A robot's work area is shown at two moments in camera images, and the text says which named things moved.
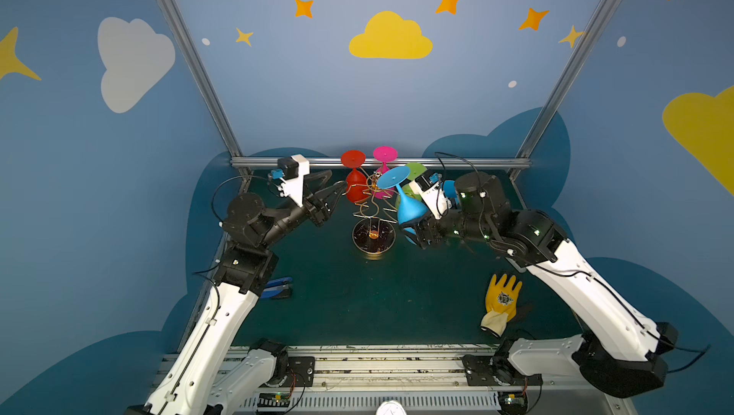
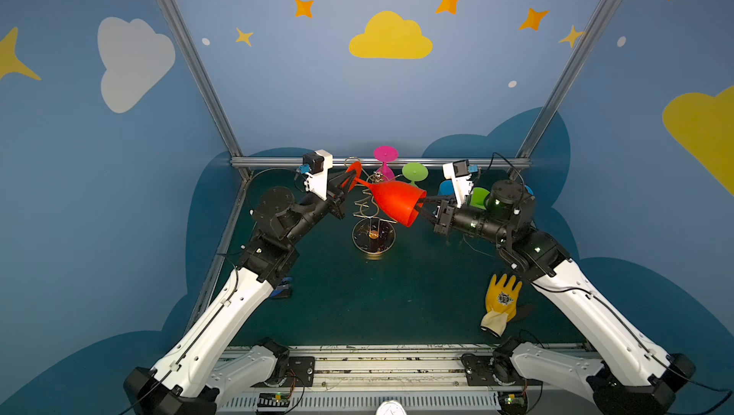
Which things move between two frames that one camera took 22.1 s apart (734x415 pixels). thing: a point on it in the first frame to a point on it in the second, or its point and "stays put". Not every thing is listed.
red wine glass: [357, 188] to [399, 201]
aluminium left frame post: [172, 13] stays put
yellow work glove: [501, 301] stays put
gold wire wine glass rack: [373, 234] stays put
